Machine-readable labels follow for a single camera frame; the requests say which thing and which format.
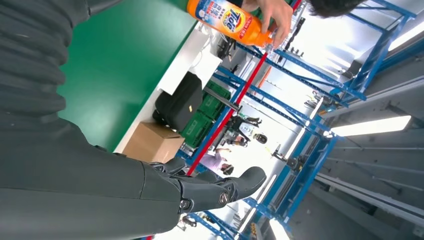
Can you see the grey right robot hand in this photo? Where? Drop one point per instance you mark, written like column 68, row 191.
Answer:
column 82, row 192

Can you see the person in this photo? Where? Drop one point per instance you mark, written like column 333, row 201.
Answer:
column 331, row 6

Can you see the brown cardboard box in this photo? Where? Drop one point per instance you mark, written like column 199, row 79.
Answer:
column 150, row 144

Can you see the white table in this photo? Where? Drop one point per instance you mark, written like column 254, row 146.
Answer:
column 185, row 63

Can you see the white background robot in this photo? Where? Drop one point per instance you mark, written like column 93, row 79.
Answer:
column 245, row 130

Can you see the green plastic crate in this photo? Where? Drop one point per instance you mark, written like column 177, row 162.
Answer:
column 205, row 112

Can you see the green table mat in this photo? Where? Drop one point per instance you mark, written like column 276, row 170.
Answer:
column 119, row 73

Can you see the black carrying case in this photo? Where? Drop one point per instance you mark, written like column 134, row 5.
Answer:
column 180, row 102

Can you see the ceiling strip light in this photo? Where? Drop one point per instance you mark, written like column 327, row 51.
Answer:
column 371, row 126
column 279, row 230

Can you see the red metal post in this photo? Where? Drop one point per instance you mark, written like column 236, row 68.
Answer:
column 228, row 116

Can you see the blue metal rack frame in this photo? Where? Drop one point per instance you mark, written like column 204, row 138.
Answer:
column 311, row 155

